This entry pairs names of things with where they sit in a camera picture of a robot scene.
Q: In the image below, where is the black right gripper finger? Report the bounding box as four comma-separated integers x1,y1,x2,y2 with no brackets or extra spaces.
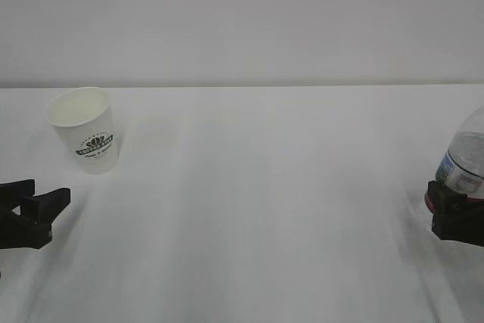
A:
427,181,483,246

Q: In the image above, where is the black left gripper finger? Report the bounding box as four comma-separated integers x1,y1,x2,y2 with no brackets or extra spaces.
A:
1,188,71,250
1,179,35,217

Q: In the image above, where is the clear water bottle red label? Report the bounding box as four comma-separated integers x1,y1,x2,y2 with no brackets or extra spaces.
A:
424,107,483,214

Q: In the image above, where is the white paper cup green logo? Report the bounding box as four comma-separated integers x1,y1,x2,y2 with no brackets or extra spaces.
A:
46,87,118,175

